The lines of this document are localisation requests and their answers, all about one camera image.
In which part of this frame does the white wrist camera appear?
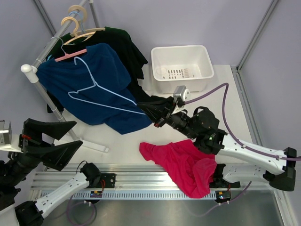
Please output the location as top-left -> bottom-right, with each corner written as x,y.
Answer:
172,85 -> 190,114
0,120 -> 21,153

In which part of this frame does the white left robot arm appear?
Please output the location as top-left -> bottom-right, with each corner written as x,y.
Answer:
0,118 -> 102,226

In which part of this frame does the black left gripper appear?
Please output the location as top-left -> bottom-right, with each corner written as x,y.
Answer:
1,119 -> 83,187

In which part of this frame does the pink t shirt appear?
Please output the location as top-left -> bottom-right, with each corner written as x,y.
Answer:
139,140 -> 217,198

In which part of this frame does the blue t shirt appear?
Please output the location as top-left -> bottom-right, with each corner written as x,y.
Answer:
36,43 -> 152,135

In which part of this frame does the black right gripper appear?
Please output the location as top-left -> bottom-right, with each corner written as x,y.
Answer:
138,97 -> 198,140

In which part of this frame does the beige wooden hanger rear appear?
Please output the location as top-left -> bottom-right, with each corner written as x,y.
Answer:
68,5 -> 105,38

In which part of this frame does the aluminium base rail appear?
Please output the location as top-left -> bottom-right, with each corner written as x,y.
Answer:
31,163 -> 269,191

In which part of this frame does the light blue hanger rear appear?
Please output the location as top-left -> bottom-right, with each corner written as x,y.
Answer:
69,11 -> 87,34

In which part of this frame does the light blue wire hanger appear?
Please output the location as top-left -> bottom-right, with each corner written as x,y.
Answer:
67,56 -> 145,115

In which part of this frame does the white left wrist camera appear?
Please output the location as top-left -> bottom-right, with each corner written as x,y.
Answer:
0,120 -> 21,153

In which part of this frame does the white plastic basket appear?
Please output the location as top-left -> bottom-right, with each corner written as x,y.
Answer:
151,45 -> 214,94

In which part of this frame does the beige wooden hanger front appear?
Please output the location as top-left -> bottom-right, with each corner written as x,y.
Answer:
61,16 -> 96,46

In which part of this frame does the beige wooden hanger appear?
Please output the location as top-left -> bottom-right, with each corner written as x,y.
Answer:
61,16 -> 96,46
68,5 -> 105,38

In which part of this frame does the black t shirt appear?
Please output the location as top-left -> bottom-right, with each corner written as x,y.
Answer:
47,31 -> 162,107

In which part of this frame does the dark green t shirt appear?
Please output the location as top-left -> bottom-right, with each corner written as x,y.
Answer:
47,27 -> 131,58

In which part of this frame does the silver clothes rack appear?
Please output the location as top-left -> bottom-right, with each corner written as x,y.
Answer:
21,0 -> 109,153

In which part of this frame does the pink plastic hanger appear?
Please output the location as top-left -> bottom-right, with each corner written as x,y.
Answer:
52,36 -> 87,62

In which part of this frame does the white slotted cable duct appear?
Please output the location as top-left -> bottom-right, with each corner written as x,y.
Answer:
70,190 -> 217,201

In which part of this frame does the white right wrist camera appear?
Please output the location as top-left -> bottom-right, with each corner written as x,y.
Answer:
172,85 -> 190,114

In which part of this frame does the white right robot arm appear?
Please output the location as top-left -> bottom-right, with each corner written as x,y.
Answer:
138,97 -> 297,192

